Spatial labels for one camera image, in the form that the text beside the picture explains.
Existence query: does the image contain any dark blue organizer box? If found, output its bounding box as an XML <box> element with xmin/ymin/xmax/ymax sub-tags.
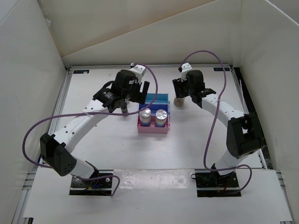
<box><xmin>138</xmin><ymin>104</ymin><xmax>169</xmax><ymax>115</ymax></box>

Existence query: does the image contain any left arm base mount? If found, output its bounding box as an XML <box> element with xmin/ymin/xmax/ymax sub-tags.
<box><xmin>69</xmin><ymin>177</ymin><xmax>113</xmax><ymax>196</ymax></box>

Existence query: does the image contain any small black-lid pepper bottle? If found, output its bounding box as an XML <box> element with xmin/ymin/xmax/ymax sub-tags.
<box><xmin>121</xmin><ymin>104</ymin><xmax>128</xmax><ymax>116</ymax></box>

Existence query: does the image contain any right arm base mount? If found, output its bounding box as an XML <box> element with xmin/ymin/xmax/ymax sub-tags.
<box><xmin>191</xmin><ymin>171</ymin><xmax>241</xmax><ymax>197</ymax></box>

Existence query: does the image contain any pink organizer box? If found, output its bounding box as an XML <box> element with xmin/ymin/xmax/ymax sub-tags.
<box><xmin>137</xmin><ymin>115</ymin><xmax>170</xmax><ymax>134</ymax></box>

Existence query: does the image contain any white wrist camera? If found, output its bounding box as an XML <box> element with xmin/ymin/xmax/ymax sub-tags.
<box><xmin>178</xmin><ymin>63</ymin><xmax>192</xmax><ymax>82</ymax></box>
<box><xmin>130</xmin><ymin>63</ymin><xmax>146</xmax><ymax>83</ymax></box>

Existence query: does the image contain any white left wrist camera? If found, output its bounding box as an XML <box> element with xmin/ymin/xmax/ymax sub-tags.
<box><xmin>130</xmin><ymin>63</ymin><xmax>146</xmax><ymax>83</ymax></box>

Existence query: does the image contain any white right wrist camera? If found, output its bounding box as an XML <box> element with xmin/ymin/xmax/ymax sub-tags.
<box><xmin>178</xmin><ymin>63</ymin><xmax>192</xmax><ymax>82</ymax></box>

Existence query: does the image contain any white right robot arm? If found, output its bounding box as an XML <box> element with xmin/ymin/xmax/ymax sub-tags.
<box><xmin>172</xmin><ymin>68</ymin><xmax>263</xmax><ymax>187</ymax></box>

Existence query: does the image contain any silver-lid shaker bottle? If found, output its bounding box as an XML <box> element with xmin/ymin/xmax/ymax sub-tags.
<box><xmin>139</xmin><ymin>108</ymin><xmax>151</xmax><ymax>126</ymax></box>
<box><xmin>155</xmin><ymin>109</ymin><xmax>168</xmax><ymax>127</ymax></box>

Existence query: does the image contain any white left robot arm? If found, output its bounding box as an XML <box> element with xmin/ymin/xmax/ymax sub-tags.
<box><xmin>40</xmin><ymin>65</ymin><xmax>149</xmax><ymax>187</ymax></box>

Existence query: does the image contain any light blue organizer box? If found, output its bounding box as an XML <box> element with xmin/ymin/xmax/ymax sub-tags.
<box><xmin>145</xmin><ymin>93</ymin><xmax>169</xmax><ymax>104</ymax></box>

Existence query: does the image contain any purple cable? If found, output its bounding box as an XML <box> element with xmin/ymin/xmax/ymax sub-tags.
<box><xmin>178</xmin><ymin>50</ymin><xmax>253</xmax><ymax>192</ymax></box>
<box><xmin>22</xmin><ymin>63</ymin><xmax>159</xmax><ymax>196</ymax></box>

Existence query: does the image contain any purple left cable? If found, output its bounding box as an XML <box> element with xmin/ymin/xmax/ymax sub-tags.
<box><xmin>22</xmin><ymin>63</ymin><xmax>159</xmax><ymax>196</ymax></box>

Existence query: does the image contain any black-cap spice jar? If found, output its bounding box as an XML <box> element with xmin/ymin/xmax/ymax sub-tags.
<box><xmin>173</xmin><ymin>98</ymin><xmax>185</xmax><ymax>107</ymax></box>

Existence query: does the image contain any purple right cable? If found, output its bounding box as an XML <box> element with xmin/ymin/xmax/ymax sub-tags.
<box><xmin>178</xmin><ymin>50</ymin><xmax>253</xmax><ymax>192</ymax></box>

